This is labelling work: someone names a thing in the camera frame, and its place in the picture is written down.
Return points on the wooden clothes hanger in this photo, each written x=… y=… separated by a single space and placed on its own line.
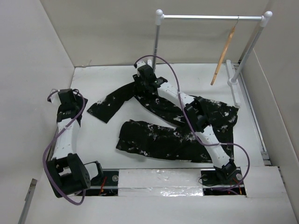
x=223 y=53

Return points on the black white patterned trousers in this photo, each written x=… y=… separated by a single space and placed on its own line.
x=147 y=139

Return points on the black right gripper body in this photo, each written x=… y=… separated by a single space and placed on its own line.
x=140 y=84

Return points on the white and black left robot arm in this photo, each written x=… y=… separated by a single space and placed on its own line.
x=64 y=168

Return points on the silver foil tape strip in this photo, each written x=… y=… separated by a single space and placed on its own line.
x=159 y=182

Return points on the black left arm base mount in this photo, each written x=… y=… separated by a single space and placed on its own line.
x=104 y=186

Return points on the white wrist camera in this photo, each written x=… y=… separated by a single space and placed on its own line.
x=54 y=98
x=140 y=63

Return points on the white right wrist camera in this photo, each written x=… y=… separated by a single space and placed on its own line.
x=140 y=63

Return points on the white metal clothes rack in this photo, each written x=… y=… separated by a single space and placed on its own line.
x=193 y=45

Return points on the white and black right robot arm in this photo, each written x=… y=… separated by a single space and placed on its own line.
x=195 y=112

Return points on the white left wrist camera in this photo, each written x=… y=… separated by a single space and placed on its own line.
x=54 y=98

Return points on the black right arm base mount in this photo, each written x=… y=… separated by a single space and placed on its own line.
x=213 y=186

